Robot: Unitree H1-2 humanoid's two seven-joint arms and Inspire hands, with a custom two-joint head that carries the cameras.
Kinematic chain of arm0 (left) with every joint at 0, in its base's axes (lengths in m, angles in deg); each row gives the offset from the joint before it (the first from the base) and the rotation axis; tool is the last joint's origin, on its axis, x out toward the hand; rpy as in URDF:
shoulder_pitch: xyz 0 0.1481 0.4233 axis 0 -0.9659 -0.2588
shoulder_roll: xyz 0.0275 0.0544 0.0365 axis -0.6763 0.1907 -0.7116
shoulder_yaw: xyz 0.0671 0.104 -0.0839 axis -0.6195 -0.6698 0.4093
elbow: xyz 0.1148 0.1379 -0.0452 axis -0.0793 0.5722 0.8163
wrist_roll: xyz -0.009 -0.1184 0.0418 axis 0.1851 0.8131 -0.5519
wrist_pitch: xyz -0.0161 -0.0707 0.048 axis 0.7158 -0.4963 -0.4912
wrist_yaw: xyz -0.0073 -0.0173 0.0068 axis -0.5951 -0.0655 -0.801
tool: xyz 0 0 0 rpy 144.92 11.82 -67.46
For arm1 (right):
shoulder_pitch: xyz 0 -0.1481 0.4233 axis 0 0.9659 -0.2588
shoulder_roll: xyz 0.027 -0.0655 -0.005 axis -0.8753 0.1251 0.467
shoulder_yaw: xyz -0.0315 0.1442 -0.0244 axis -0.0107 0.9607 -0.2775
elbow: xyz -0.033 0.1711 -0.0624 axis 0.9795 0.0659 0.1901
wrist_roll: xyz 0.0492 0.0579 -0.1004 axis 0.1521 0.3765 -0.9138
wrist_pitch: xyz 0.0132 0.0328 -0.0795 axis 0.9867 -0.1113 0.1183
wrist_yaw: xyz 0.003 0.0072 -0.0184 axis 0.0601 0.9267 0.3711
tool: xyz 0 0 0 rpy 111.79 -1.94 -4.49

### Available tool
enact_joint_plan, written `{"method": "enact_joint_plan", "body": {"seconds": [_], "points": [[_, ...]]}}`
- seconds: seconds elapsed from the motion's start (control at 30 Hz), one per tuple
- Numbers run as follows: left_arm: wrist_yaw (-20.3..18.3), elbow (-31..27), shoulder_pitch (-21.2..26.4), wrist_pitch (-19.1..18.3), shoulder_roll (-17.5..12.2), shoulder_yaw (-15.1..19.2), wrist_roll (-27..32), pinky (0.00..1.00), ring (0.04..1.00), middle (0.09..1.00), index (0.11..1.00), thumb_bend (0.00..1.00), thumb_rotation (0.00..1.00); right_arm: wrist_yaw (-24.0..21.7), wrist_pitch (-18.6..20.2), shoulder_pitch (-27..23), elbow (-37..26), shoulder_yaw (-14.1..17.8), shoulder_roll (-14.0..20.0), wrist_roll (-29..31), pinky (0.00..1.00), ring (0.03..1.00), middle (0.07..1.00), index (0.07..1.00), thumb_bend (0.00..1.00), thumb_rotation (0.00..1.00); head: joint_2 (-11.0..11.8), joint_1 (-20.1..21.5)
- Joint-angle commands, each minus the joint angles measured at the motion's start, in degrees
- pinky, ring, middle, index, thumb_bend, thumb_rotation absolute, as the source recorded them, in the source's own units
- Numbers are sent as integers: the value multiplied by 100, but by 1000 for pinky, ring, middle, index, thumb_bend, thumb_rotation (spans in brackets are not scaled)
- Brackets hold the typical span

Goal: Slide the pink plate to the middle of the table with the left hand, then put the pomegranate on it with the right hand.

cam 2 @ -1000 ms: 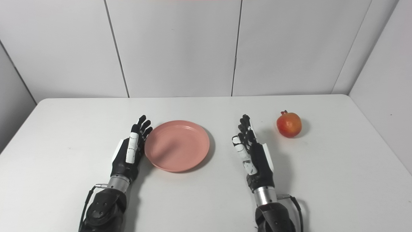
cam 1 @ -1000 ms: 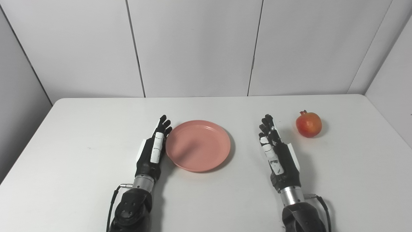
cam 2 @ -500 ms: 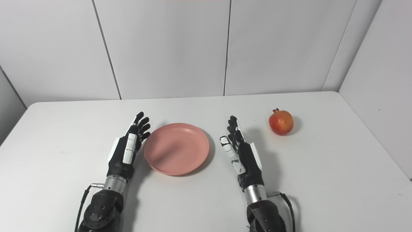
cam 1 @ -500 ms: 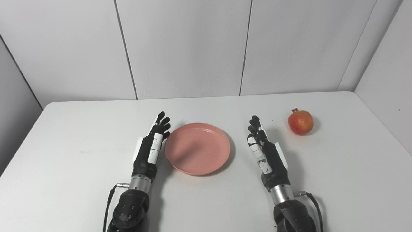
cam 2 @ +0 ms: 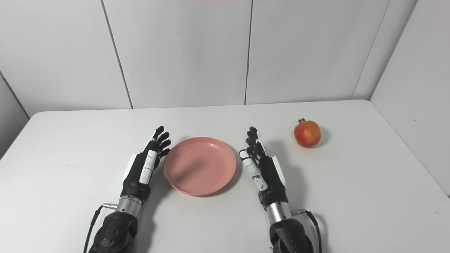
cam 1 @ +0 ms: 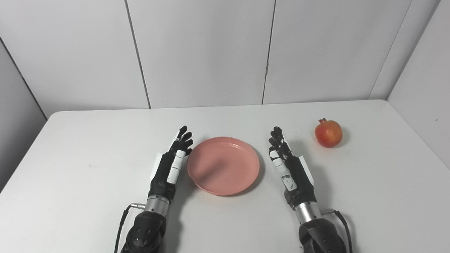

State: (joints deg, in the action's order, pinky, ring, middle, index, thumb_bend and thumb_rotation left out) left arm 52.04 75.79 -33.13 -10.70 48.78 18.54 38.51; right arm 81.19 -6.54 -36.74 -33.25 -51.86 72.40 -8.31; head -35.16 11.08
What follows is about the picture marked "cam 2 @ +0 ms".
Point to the pink round plate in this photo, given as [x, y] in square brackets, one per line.
[199, 166]

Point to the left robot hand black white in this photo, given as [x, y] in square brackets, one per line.
[144, 168]

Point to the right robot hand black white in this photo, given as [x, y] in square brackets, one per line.
[263, 175]

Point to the red pomegranate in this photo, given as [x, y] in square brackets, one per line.
[307, 133]

